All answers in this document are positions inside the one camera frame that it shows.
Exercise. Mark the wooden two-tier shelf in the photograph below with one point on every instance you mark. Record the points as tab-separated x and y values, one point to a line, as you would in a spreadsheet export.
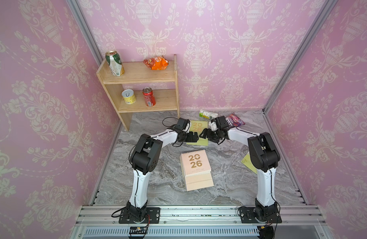
138	73

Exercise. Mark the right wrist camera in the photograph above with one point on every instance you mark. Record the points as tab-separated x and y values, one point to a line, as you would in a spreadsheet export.
212	125

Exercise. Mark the aluminium mounting rail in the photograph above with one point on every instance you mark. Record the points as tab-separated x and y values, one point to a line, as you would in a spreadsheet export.
203	222

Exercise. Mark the purple snack bag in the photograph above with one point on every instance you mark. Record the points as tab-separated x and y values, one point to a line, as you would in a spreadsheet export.
234	121

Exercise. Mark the red soda can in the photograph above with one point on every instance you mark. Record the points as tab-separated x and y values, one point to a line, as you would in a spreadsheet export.
149	97

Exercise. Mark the black electronics box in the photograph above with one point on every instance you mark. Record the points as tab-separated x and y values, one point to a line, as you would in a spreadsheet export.
138	231

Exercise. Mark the green and white can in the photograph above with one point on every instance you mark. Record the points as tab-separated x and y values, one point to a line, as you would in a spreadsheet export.
114	62

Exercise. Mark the yellow tin can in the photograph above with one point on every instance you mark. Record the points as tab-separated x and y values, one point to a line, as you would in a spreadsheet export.
129	96

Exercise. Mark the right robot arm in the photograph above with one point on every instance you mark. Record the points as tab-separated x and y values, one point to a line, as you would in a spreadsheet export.
264	157

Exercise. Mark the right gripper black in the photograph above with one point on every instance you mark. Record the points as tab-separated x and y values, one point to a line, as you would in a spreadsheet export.
205	130

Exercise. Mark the green calendar back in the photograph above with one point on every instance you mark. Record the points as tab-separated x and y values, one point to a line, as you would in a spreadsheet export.
198	126

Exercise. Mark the orange snack bag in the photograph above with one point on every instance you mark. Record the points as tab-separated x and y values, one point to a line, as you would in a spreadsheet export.
156	63

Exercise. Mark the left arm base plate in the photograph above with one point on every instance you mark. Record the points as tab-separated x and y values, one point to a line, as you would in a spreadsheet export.
144	215

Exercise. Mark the green juice carton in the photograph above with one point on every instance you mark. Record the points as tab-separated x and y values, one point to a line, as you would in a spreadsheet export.
207	114

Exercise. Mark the green calendar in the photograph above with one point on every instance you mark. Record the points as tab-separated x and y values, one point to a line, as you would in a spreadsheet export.
246	161
198	126

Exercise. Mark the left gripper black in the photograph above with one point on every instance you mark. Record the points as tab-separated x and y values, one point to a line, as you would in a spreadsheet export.
191	139

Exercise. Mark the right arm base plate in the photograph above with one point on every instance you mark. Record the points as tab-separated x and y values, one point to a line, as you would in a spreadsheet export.
258	215

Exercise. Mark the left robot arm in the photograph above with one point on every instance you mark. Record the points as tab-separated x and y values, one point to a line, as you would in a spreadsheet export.
144	158

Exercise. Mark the pink calendar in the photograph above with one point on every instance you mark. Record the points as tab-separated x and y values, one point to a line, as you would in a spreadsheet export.
196	170

